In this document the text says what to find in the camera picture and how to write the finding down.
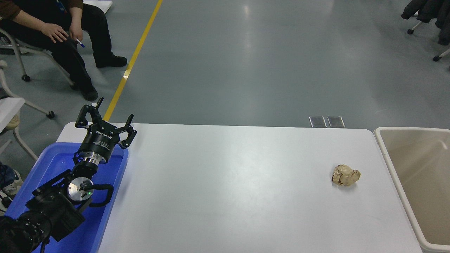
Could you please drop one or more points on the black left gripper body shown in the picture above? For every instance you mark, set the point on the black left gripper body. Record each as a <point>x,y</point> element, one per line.
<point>98,140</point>

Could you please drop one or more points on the blue white pen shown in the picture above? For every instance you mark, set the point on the blue white pen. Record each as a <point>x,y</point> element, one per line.
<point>81,44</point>

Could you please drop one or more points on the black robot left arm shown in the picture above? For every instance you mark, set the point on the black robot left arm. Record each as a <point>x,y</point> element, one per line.
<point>52,211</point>

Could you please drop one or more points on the crumpled tan paper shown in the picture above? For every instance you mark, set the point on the crumpled tan paper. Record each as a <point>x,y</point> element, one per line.
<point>346,175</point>

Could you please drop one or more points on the person's hand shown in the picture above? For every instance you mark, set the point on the person's hand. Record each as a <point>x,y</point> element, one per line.
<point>76,32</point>
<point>54,33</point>

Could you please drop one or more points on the blue plastic tray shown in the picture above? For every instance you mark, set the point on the blue plastic tray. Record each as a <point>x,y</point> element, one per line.
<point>109,196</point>

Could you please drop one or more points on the white wheeled chair base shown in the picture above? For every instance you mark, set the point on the white wheeled chair base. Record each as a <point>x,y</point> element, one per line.
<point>31,105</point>

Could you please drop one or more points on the seated person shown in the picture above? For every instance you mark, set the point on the seated person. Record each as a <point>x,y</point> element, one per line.
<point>70,52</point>

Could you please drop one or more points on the round beige object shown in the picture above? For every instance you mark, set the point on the round beige object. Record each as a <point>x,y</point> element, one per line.
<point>10,123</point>

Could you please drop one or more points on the small white side table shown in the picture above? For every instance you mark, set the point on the small white side table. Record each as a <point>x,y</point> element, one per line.
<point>8,109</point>

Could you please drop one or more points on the person's shoe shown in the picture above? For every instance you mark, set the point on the person's shoe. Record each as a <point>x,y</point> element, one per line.
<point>12,182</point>

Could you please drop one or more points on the grey wheeled chair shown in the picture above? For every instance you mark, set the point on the grey wheeled chair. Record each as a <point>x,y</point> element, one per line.
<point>19,52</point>

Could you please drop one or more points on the white flat board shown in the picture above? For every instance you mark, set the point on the white flat board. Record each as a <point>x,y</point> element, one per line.
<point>98,5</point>

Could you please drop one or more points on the metal floor plate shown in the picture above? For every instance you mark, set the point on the metal floor plate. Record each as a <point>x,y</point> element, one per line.
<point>317,122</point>
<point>335,122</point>

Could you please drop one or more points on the large pale plastic bin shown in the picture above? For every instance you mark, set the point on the large pale plastic bin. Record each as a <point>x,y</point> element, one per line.
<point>422,175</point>

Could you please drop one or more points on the white office chair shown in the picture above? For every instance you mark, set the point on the white office chair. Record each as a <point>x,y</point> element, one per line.
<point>415,26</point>

